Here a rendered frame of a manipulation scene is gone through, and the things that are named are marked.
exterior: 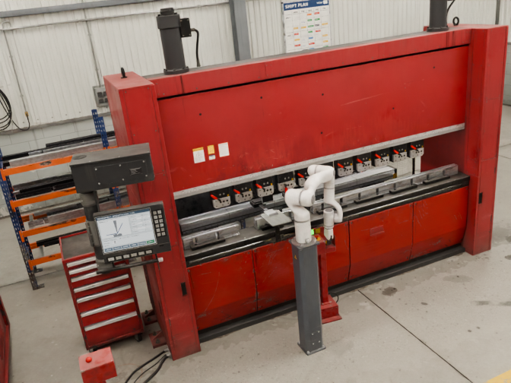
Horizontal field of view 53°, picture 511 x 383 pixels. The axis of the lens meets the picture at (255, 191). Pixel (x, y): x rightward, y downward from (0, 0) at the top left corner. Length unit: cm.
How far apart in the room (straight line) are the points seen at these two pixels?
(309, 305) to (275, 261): 61
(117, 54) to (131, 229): 504
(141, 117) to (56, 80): 453
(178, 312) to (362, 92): 244
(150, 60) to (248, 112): 433
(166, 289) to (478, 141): 323
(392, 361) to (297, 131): 201
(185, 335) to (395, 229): 222
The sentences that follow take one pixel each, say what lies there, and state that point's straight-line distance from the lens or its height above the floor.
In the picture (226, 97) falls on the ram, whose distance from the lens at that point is 404.
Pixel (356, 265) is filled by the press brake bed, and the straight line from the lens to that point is 504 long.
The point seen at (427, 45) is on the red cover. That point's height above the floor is 220.
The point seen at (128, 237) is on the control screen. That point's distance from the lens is 347.
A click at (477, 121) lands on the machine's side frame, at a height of 145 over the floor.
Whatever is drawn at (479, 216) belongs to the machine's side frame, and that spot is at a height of 44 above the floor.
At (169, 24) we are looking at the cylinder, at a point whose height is 266.
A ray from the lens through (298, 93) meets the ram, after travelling 429.
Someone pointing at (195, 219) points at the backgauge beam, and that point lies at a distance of 456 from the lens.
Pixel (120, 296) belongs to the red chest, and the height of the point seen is 53.
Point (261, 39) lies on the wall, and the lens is 888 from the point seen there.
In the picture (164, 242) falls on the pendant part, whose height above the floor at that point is 132.
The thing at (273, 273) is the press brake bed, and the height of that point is 47.
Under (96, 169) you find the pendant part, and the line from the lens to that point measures 333.
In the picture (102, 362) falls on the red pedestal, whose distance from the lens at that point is 344.
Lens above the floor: 284
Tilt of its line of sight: 22 degrees down
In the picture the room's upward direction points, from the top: 6 degrees counter-clockwise
